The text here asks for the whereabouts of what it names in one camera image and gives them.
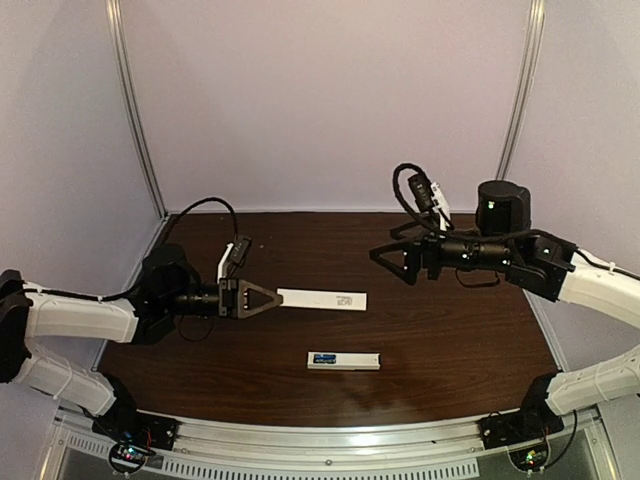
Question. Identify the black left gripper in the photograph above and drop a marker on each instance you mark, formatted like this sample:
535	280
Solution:
227	298

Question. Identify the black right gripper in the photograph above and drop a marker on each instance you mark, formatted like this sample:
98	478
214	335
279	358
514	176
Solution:
430	255

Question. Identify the white remote control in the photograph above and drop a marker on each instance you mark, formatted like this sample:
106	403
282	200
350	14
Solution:
348	362

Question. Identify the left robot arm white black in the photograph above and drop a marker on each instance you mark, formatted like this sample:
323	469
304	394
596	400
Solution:
168	287

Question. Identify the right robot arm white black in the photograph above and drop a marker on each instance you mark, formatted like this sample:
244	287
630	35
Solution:
505	244

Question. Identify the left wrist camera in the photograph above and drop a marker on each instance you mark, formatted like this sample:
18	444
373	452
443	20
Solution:
233	258

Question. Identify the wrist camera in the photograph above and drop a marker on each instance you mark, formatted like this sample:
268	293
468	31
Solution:
233	258
430	201

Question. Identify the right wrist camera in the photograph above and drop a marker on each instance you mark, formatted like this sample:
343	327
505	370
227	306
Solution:
430	201

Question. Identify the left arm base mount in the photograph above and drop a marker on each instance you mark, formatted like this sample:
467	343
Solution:
137	438

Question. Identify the front aluminium rail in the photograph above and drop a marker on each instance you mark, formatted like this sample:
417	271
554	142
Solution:
449	449

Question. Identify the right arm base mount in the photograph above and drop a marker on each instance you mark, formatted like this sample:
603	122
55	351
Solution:
525	434

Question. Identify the right aluminium frame post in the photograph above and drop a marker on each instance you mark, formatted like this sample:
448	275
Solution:
534	32

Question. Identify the aluminium frame post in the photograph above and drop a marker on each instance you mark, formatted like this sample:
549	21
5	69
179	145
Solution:
123	67
534	32

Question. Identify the left aluminium frame post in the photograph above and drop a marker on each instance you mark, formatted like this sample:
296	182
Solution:
123	67

